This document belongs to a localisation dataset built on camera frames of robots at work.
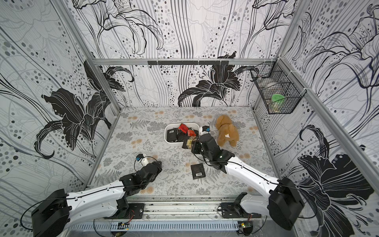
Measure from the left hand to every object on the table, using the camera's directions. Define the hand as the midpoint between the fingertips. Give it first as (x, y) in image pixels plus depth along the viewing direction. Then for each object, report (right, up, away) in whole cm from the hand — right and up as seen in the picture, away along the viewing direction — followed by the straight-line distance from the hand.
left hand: (164, 165), depth 85 cm
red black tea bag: (+15, +18, +12) cm, 27 cm away
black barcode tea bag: (+2, +17, +14) cm, 22 cm away
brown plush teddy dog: (+38, +20, +5) cm, 43 cm away
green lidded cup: (+63, +36, -5) cm, 73 cm away
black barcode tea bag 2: (+13, +14, -3) cm, 20 cm away
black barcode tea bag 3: (+20, -4, +1) cm, 20 cm away
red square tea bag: (+10, +21, +14) cm, 27 cm away
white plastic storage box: (+18, +23, +17) cm, 34 cm away
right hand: (+17, +14, -4) cm, 23 cm away
